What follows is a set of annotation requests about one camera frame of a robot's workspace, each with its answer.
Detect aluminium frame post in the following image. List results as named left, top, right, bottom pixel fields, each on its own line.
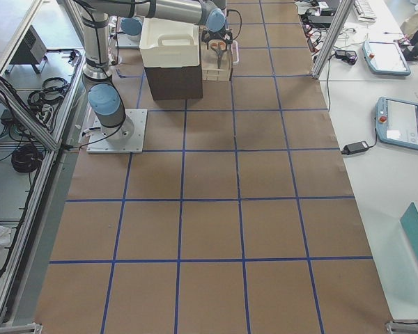
left=311, top=0, right=354, bottom=79

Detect blue teach pendant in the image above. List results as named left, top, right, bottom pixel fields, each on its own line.
left=362, top=40, right=411, bottom=77
left=376, top=97, right=418, bottom=151

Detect light wooden drawer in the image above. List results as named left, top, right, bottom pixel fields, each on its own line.
left=201, top=39, right=233, bottom=81

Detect blue teach pendant far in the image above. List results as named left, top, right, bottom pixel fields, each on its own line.
left=362, top=40, right=411, bottom=77

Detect small black power adapter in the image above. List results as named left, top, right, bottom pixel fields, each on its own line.
left=341, top=141, right=370, bottom=155

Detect grey orange scissors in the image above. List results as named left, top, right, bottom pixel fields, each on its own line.
left=210, top=40, right=227, bottom=69

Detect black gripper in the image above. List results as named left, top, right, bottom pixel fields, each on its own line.
left=201, top=29, right=233, bottom=49

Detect white drawer handle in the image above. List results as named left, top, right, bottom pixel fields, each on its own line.
left=231, top=40, right=240, bottom=65

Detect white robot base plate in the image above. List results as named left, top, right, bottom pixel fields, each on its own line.
left=86, top=109, right=148, bottom=154

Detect grey electronics box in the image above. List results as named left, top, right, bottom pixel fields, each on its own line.
left=10, top=25, right=47, bottom=74

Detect blue teach pendant near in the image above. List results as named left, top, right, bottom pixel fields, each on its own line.
left=376, top=97, right=418, bottom=151

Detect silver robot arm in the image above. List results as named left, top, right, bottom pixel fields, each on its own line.
left=76, top=1, right=226, bottom=141

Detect white plastic tray bin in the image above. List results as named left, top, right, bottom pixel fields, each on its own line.
left=139, top=18, right=200, bottom=68

